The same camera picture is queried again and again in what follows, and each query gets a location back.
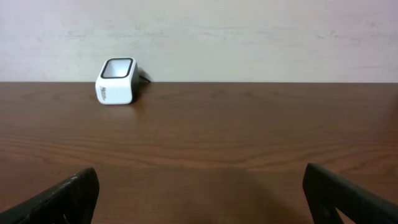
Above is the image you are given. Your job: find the white barcode scanner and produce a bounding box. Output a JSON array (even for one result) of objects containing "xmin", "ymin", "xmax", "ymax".
[{"xmin": 95, "ymin": 57, "xmax": 139, "ymax": 105}]

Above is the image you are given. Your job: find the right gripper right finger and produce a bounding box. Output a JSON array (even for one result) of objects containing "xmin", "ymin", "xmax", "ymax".
[{"xmin": 302, "ymin": 163, "xmax": 397, "ymax": 224}]

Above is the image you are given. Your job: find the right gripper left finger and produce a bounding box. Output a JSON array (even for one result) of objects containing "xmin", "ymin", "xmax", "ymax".
[{"xmin": 1, "ymin": 167, "xmax": 100, "ymax": 223}]

